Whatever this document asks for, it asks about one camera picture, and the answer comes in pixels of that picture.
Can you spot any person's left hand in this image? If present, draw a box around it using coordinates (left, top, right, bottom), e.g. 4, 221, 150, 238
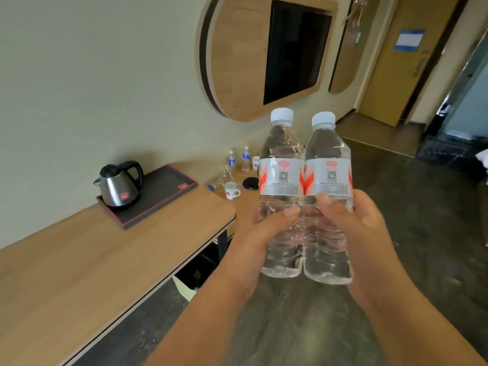
218, 206, 302, 298

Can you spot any person's right hand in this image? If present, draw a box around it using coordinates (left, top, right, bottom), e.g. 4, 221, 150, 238
316, 189, 406, 305

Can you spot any clear water bottle red label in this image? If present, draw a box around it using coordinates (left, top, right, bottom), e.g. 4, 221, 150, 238
258, 107, 306, 279
303, 111, 354, 285

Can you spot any person's left forearm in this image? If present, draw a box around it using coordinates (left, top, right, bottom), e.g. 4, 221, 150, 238
143, 276, 260, 366

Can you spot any person's right forearm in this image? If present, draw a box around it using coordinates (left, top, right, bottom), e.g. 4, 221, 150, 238
349, 274, 486, 366

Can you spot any clear plastic wrapper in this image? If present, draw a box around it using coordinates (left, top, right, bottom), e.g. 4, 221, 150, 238
208, 164, 234, 191

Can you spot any black tray red edge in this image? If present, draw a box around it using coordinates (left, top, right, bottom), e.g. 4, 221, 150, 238
96, 165, 198, 230

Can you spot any wooden coat rack panel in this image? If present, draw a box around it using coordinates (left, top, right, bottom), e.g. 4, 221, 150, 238
329, 0, 382, 94

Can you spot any wooden door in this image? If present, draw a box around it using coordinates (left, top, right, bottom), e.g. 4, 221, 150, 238
358, 0, 463, 127

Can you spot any stainless steel electric kettle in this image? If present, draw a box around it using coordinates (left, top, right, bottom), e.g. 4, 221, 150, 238
93, 161, 144, 208

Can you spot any blue and white door notice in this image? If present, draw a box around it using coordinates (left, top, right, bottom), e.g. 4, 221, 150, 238
393, 29, 426, 52

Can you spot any wooden desk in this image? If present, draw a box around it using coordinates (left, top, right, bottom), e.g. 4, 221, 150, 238
0, 165, 264, 366

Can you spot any wall-mounted black television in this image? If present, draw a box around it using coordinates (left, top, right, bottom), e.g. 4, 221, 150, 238
263, 0, 333, 106

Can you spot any wooden oval wall panel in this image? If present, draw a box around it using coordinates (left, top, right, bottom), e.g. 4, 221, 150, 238
195, 0, 339, 123

